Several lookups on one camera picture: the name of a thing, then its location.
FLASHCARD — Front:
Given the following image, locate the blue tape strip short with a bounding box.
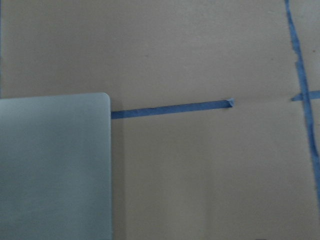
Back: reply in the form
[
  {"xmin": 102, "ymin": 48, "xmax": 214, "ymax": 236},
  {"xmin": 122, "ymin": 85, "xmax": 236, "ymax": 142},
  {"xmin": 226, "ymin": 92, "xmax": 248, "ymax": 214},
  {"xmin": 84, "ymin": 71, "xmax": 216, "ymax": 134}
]
[{"xmin": 111, "ymin": 98, "xmax": 235, "ymax": 120}]

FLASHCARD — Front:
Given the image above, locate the grey laptop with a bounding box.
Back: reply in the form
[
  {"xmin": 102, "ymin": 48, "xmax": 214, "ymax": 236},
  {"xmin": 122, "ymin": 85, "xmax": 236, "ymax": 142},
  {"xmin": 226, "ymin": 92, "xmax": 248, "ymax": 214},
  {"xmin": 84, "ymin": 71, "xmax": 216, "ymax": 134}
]
[{"xmin": 0, "ymin": 93, "xmax": 113, "ymax": 240}]

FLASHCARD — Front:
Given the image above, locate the blue tape strip crosswise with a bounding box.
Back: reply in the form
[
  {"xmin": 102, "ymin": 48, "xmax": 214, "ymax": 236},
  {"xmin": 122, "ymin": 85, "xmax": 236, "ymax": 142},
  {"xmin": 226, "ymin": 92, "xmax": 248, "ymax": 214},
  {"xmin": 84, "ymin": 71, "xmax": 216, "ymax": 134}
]
[{"xmin": 290, "ymin": 90, "xmax": 320, "ymax": 102}]

